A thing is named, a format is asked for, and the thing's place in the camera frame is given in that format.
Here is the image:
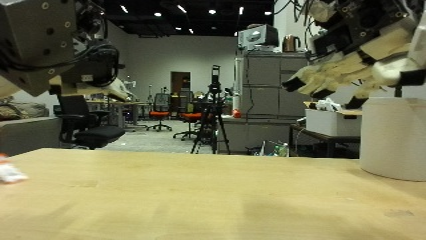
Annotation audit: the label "white clothing tag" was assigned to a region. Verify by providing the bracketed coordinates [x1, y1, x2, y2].
[0, 161, 31, 185]

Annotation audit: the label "long light wooden desk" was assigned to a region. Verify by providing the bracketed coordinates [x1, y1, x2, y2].
[85, 99, 153, 130]

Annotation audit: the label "copper electric kettle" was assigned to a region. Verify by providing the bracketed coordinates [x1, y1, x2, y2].
[281, 33, 302, 54]

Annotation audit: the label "black office chair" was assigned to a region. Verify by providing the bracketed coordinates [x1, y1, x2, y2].
[52, 94, 126, 151]

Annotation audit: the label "orange seat mesh office chair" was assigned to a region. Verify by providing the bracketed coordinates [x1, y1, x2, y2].
[172, 89, 205, 141]
[145, 92, 174, 132]

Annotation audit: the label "brown door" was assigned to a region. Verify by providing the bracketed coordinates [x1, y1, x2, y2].
[169, 71, 193, 96]

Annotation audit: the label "white crumpled plastic bag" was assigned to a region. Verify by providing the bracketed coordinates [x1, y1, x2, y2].
[313, 96, 343, 113]

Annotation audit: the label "brown grey cushion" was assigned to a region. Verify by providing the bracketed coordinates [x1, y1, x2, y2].
[0, 97, 51, 122]

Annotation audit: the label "white storage box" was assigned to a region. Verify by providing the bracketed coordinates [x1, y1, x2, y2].
[304, 107, 363, 137]

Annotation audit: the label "grey sofa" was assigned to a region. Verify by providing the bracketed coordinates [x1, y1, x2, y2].
[0, 116, 64, 158]

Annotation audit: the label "grey box device on cabinet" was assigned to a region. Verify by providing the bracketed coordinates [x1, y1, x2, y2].
[236, 23, 281, 52]

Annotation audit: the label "tall grey filing cabinet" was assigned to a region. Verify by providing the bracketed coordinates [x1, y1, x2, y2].
[233, 50, 319, 121]

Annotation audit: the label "white round plant pot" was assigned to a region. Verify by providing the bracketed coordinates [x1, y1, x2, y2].
[358, 96, 426, 183]

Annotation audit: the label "black side table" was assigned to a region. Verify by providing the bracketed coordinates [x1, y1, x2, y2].
[289, 123, 361, 158]

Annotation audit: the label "low grey cabinet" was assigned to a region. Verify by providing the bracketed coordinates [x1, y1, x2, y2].
[216, 115, 294, 155]

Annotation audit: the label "clear plastic bottles on floor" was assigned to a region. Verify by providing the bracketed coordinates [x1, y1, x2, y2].
[264, 140, 290, 157]

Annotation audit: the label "black camera tripod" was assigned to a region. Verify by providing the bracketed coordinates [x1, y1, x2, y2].
[189, 64, 233, 155]

